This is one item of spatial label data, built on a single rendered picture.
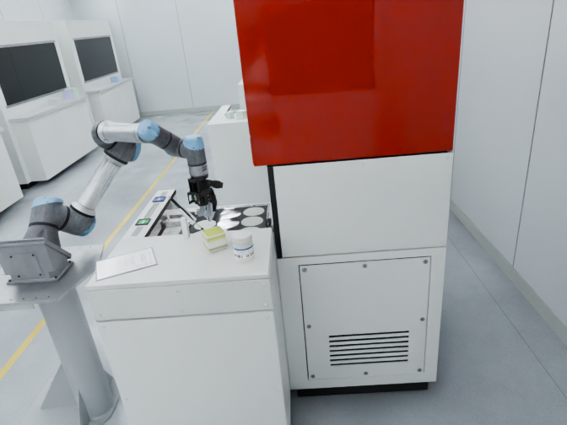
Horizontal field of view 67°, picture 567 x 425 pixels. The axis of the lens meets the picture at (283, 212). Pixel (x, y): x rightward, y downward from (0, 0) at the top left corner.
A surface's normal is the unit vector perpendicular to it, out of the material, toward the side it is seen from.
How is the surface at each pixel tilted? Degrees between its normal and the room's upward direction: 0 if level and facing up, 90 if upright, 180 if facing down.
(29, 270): 90
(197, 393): 90
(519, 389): 0
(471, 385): 0
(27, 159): 90
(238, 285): 90
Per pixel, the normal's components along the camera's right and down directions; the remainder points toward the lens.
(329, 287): -0.01, 0.41
